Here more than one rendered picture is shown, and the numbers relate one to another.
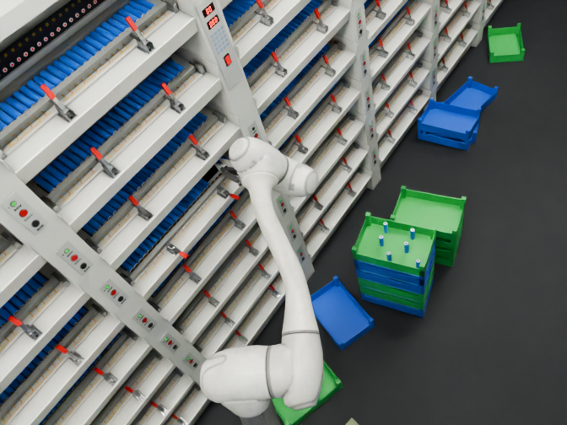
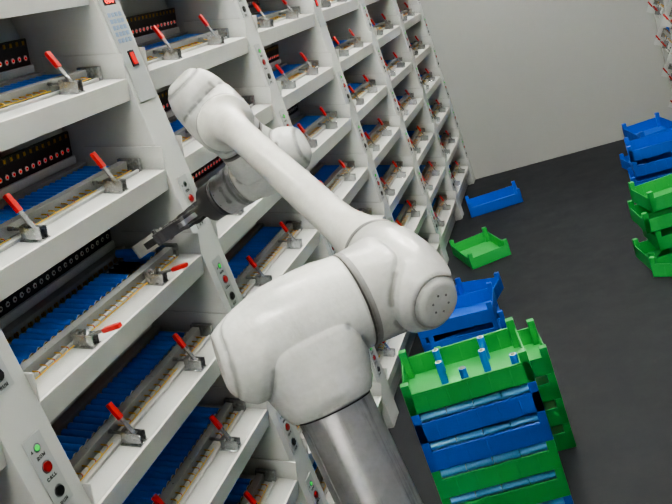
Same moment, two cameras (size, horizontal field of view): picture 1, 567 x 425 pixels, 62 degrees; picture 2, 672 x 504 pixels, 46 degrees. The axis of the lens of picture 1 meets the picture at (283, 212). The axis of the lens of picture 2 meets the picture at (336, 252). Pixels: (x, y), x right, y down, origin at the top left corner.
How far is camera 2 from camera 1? 1.14 m
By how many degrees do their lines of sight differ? 43
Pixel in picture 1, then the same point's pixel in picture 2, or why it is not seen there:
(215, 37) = (113, 19)
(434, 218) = not seen: hidden behind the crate
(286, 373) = (379, 250)
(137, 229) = (22, 250)
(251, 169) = (210, 94)
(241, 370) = (295, 275)
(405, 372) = not seen: outside the picture
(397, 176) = not seen: hidden behind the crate
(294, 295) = (340, 211)
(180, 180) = (87, 210)
